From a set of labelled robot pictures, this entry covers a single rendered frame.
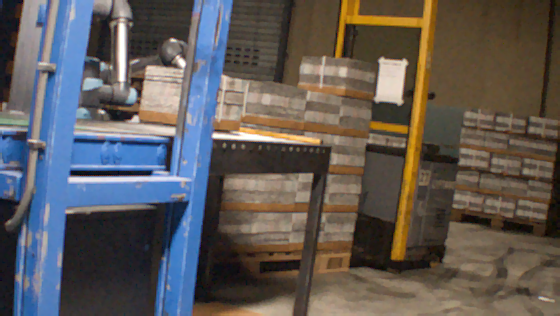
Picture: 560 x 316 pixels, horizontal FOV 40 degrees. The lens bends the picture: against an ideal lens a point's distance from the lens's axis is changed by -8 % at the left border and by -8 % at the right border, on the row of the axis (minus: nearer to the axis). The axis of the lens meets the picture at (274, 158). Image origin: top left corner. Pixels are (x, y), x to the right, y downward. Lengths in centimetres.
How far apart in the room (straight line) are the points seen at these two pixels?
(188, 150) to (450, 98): 877
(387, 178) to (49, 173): 395
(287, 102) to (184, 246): 238
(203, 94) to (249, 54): 973
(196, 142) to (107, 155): 25
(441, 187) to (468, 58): 540
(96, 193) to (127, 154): 36
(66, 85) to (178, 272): 74
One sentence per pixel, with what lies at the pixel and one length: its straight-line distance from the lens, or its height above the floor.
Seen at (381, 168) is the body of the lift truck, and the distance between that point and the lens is 550.
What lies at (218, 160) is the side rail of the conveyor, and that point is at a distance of 271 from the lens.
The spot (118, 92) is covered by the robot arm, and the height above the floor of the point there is 91.
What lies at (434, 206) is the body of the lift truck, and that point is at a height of 44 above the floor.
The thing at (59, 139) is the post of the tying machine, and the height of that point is 79.
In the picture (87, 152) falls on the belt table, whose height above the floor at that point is 75.
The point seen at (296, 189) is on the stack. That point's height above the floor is 50.
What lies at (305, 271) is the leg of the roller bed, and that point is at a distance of 359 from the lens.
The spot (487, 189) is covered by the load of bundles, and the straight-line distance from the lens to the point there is 905.
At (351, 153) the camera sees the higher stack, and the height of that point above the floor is 73.
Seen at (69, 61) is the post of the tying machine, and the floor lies 96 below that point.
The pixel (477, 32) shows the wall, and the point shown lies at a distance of 1087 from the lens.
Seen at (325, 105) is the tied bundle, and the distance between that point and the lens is 475.
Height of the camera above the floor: 90
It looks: 3 degrees down
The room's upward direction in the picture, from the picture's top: 8 degrees clockwise
